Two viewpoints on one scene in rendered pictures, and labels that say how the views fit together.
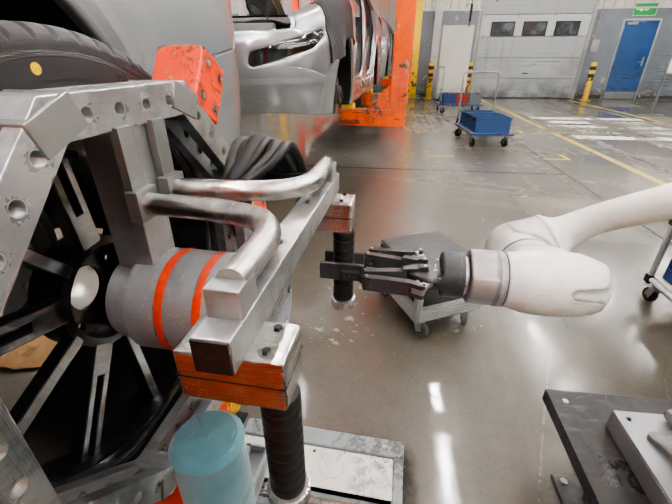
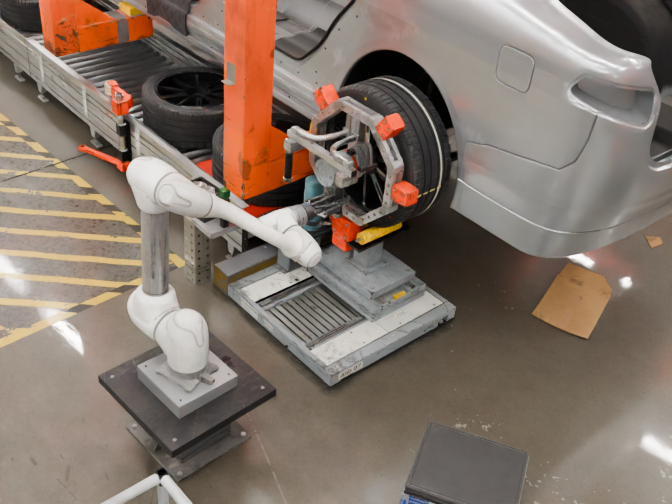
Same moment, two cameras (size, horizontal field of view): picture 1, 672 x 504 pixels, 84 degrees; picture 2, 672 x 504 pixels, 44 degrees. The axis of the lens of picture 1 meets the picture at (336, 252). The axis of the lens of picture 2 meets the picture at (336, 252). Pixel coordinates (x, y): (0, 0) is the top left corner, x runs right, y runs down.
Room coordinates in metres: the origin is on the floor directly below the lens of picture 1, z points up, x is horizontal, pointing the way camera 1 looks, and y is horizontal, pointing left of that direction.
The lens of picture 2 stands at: (2.27, -2.42, 2.70)
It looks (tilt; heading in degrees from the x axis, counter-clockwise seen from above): 36 degrees down; 125
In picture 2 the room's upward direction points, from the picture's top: 6 degrees clockwise
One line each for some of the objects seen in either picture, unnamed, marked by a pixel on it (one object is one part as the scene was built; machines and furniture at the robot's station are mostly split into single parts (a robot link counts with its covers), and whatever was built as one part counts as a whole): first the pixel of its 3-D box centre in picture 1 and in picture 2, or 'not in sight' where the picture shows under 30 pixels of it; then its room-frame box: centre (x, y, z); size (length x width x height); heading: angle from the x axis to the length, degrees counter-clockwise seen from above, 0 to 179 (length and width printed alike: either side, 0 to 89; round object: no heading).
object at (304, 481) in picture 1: (284, 443); (288, 165); (0.23, 0.05, 0.83); 0.04 x 0.04 x 0.16
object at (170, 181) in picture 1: (254, 153); (352, 142); (0.51, 0.11, 1.03); 0.19 x 0.18 x 0.11; 80
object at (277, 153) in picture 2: not in sight; (301, 139); (-0.04, 0.46, 0.69); 0.52 x 0.17 x 0.35; 80
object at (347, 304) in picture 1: (343, 266); (338, 200); (0.56, -0.01, 0.83); 0.04 x 0.04 x 0.16
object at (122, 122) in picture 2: not in sight; (122, 132); (-1.25, 0.31, 0.30); 0.09 x 0.05 x 0.50; 170
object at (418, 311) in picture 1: (428, 280); (460, 498); (1.57, -0.46, 0.17); 0.43 x 0.36 x 0.34; 19
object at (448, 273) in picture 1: (434, 273); (310, 210); (0.53, -0.16, 0.83); 0.09 x 0.08 x 0.07; 80
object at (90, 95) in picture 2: not in sight; (125, 127); (-1.33, 0.39, 0.28); 2.47 x 0.09 x 0.22; 170
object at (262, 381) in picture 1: (242, 358); (295, 143); (0.23, 0.08, 0.93); 0.09 x 0.05 x 0.05; 80
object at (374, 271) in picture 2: not in sight; (368, 246); (0.47, 0.42, 0.32); 0.40 x 0.30 x 0.28; 170
